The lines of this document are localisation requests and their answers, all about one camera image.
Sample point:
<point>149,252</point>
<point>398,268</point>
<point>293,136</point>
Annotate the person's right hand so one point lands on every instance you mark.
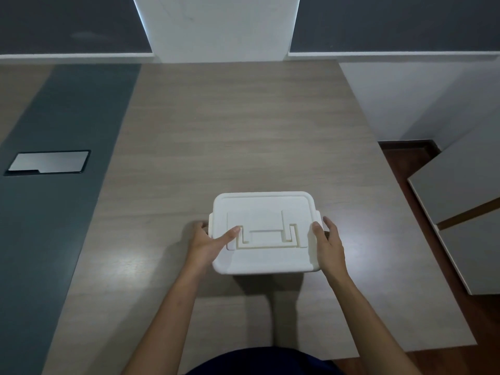
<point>332,251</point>

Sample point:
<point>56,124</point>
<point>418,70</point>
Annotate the person's left hand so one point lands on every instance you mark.
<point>204,247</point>

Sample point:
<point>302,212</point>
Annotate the person's left thumb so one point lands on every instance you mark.
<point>224,236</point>

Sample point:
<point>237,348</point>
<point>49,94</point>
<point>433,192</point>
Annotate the person's right thumb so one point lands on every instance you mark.
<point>317,232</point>

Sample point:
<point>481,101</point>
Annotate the white plastic storage box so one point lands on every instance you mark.
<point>265,230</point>

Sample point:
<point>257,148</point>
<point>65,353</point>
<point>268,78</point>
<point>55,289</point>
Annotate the person's right forearm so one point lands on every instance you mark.
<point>371,328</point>

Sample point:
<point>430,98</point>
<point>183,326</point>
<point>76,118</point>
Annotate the person's left forearm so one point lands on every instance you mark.
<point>162,324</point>

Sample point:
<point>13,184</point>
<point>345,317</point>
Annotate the person's dark blue clothing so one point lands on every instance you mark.
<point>265,362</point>

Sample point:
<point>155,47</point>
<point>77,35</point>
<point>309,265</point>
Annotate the grey cabinet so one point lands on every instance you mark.
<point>461,214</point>

